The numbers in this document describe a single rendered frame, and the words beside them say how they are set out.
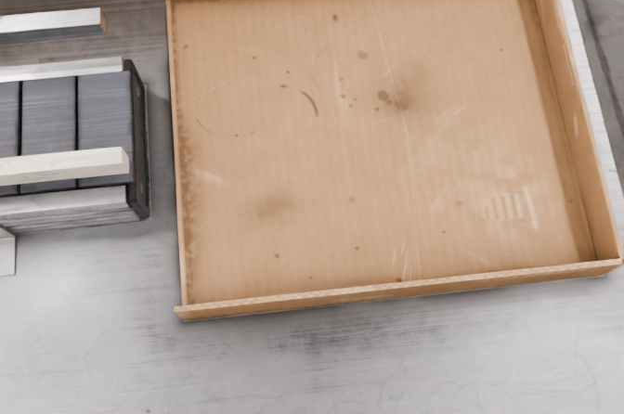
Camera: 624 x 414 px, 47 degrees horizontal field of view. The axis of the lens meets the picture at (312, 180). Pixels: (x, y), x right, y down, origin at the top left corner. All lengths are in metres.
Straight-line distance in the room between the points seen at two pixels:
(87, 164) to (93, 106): 0.07
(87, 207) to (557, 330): 0.33
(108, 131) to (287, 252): 0.15
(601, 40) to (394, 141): 1.15
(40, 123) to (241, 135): 0.14
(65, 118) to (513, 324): 0.34
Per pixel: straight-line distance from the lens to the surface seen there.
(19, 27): 0.47
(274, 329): 0.51
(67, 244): 0.55
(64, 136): 0.52
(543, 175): 0.56
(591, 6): 1.70
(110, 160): 0.47
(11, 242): 0.56
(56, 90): 0.54
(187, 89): 0.57
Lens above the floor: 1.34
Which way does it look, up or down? 71 degrees down
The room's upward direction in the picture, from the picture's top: 2 degrees clockwise
